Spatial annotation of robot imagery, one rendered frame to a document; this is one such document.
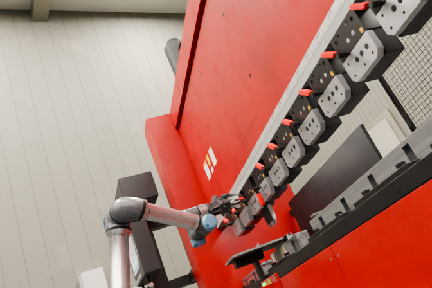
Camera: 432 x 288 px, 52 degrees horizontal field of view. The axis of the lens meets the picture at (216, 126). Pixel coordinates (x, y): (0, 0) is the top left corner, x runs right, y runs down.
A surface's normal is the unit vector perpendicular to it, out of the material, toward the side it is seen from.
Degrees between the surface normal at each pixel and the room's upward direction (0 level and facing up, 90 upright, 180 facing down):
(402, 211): 90
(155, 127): 90
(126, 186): 90
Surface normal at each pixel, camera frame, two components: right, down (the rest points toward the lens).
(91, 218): 0.39, -0.54
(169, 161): 0.18, -0.49
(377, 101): -0.84, 0.11
